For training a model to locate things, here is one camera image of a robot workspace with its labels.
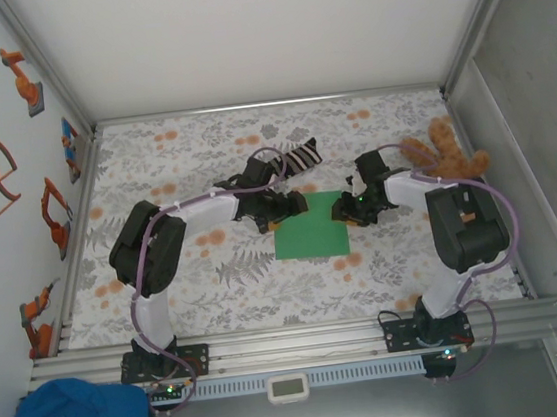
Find wide aluminium frame rail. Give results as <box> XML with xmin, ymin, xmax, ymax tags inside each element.
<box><xmin>25</xmin><ymin>293</ymin><xmax>557</xmax><ymax>399</ymax></box>

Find green paper sheet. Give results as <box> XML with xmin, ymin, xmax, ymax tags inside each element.
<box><xmin>267</xmin><ymin>188</ymin><xmax>353</xmax><ymax>263</ymax></box>

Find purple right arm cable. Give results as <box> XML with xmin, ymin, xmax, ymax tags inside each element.
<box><xmin>374</xmin><ymin>130</ymin><xmax>536</xmax><ymax>388</ymax></box>

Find thin aluminium frame rail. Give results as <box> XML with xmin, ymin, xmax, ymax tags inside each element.
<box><xmin>91</xmin><ymin>80</ymin><xmax>447</xmax><ymax>131</ymax></box>

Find floral patterned table mat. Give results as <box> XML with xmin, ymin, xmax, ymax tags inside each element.
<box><xmin>42</xmin><ymin>79</ymin><xmax>534</xmax><ymax>352</ymax></box>

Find aluminium frame side rail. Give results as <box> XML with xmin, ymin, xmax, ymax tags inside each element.
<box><xmin>27</xmin><ymin>130</ymin><xmax>127</xmax><ymax>357</ymax></box>

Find black and white striped sock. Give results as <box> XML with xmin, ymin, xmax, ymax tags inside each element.
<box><xmin>278</xmin><ymin>135</ymin><xmax>325</xmax><ymax>179</ymax></box>

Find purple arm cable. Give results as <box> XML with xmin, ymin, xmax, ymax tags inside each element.
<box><xmin>374</xmin><ymin>130</ymin><xmax>536</xmax><ymax>388</ymax></box>
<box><xmin>112</xmin><ymin>144</ymin><xmax>316</xmax><ymax>417</ymax></box>

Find brown plush teddy bear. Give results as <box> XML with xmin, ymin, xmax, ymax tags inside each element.
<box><xmin>396</xmin><ymin>112</ymin><xmax>494</xmax><ymax>190</ymax></box>

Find blue and orange sticker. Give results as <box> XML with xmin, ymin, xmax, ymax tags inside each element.
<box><xmin>59</xmin><ymin>115</ymin><xmax>86</xmax><ymax>185</ymax></box>

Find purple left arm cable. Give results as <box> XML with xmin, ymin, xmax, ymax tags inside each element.
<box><xmin>112</xmin><ymin>144</ymin><xmax>316</xmax><ymax>417</ymax></box>

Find aluminium frame post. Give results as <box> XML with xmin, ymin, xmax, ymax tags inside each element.
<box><xmin>428</xmin><ymin>0</ymin><xmax>547</xmax><ymax>100</ymax></box>
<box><xmin>0</xmin><ymin>0</ymin><xmax>100</xmax><ymax>148</ymax></box>

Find white slotted cable duct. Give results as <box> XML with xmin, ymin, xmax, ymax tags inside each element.
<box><xmin>192</xmin><ymin>356</ymin><xmax>426</xmax><ymax>400</ymax></box>

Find white digital timer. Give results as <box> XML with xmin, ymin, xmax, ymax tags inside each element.
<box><xmin>265</xmin><ymin>371</ymin><xmax>312</xmax><ymax>406</ymax></box>

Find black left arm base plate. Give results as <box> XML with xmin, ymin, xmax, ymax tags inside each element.
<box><xmin>118</xmin><ymin>341</ymin><xmax>213</xmax><ymax>386</ymax></box>

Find small control board with LED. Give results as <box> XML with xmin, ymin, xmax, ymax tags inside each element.
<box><xmin>434</xmin><ymin>345</ymin><xmax>467</xmax><ymax>361</ymax></box>
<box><xmin>146</xmin><ymin>378</ymin><xmax>194</xmax><ymax>405</ymax></box>

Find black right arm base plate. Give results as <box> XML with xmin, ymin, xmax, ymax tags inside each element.
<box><xmin>381</xmin><ymin>310</ymin><xmax>475</xmax><ymax>356</ymax></box>

